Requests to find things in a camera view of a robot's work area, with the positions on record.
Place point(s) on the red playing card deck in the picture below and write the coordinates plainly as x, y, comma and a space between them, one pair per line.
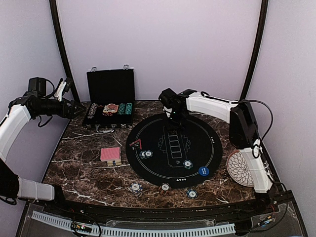
110, 154

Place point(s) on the card box in case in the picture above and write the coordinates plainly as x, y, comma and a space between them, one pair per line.
110, 109

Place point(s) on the blue small blind button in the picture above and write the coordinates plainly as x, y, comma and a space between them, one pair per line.
203, 171

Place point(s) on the white cable duct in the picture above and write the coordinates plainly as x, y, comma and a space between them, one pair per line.
134, 229

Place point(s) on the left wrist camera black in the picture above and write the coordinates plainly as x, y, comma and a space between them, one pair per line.
37, 86

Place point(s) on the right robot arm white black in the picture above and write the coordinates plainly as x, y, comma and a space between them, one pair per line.
243, 132

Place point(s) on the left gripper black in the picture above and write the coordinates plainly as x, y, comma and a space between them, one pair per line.
70, 114

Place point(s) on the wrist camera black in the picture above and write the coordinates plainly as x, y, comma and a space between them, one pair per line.
170, 99
37, 86

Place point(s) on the black poker chip case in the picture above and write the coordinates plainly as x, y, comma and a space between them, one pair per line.
110, 86

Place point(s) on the red white chip stack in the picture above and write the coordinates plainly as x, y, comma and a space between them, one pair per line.
165, 187

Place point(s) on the teal chips in case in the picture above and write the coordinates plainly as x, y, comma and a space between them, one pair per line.
125, 109

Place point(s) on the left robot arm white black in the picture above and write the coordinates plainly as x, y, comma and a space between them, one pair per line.
34, 103

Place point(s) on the floral patterned ceramic plate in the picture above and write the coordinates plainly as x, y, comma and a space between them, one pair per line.
238, 169

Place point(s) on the blue green chip stack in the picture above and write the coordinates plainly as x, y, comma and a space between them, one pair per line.
191, 193

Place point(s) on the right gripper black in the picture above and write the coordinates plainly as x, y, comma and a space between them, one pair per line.
170, 127

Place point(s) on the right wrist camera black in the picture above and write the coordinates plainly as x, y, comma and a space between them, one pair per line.
170, 99

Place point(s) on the blue white chip stack left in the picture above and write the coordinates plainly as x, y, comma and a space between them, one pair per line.
136, 189

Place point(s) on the red triangle dealer marker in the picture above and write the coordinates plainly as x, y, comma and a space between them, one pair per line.
136, 144

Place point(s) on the round black poker mat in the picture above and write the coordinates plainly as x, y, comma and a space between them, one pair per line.
196, 142

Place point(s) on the black white chips in case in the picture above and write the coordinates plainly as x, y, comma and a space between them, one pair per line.
92, 110

